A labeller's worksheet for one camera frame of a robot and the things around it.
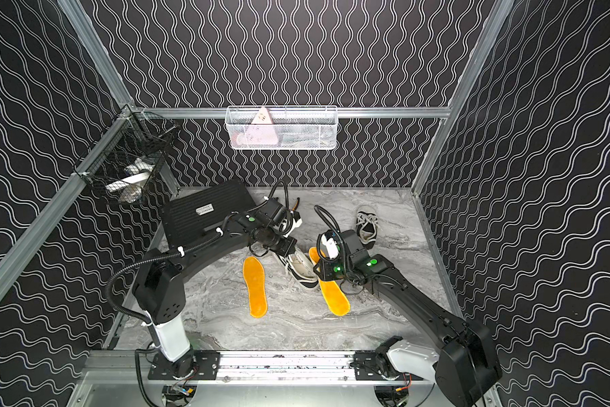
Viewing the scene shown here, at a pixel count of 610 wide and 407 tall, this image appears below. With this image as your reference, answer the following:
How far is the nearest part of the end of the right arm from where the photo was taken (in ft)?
1.93

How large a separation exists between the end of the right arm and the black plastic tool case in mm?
477

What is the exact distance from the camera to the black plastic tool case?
100 centimetres
